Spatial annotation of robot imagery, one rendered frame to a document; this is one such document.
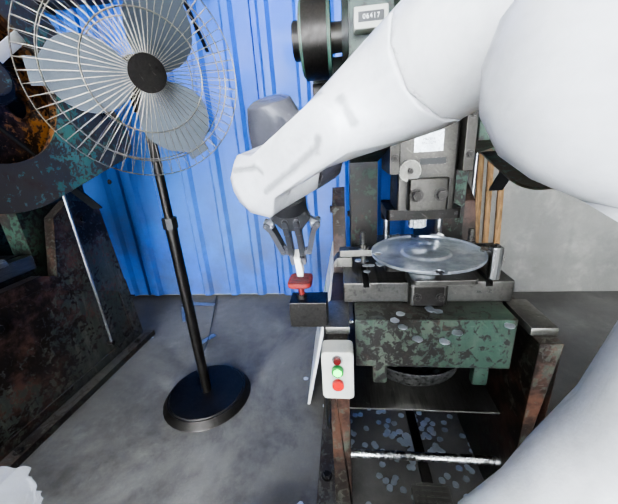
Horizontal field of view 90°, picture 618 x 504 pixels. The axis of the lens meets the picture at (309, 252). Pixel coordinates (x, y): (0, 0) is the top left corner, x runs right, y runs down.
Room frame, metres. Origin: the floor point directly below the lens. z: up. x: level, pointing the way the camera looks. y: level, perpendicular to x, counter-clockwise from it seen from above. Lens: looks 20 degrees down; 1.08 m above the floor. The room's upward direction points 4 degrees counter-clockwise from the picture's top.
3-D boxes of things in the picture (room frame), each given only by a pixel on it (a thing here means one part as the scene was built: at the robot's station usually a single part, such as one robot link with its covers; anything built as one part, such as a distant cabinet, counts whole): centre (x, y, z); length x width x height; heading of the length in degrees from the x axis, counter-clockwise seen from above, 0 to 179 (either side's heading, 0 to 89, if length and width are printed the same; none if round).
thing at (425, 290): (0.73, -0.31, 0.72); 0.25 x 0.14 x 0.14; 173
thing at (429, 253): (0.77, -0.31, 0.78); 0.29 x 0.29 x 0.01
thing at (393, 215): (0.90, -0.33, 0.86); 0.20 x 0.16 x 0.05; 83
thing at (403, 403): (0.91, -0.33, 0.31); 0.43 x 0.42 x 0.01; 83
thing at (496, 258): (0.75, -0.49, 0.75); 0.03 x 0.03 x 0.10; 83
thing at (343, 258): (0.92, -0.16, 0.76); 0.17 x 0.06 x 0.10; 83
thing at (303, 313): (0.71, 0.01, 0.62); 0.10 x 0.06 x 0.20; 83
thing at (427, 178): (0.86, -0.33, 1.04); 0.17 x 0.15 x 0.30; 173
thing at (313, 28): (0.95, -0.09, 1.31); 0.22 x 0.12 x 0.22; 173
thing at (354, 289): (0.90, -0.33, 0.68); 0.45 x 0.30 x 0.06; 83
